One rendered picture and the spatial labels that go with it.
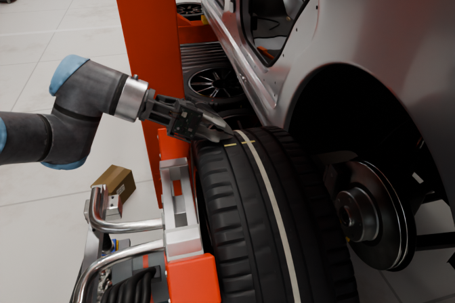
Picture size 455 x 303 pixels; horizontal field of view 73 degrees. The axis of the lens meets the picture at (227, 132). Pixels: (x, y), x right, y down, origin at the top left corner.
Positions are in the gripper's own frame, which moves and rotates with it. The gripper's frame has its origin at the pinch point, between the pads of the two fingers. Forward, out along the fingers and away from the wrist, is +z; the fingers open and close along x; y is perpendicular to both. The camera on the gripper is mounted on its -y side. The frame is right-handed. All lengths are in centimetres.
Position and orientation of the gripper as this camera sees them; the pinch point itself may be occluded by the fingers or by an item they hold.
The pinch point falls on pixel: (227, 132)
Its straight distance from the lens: 72.7
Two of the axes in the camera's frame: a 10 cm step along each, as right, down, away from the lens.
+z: 9.0, 3.3, 3.0
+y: 2.1, 2.8, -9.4
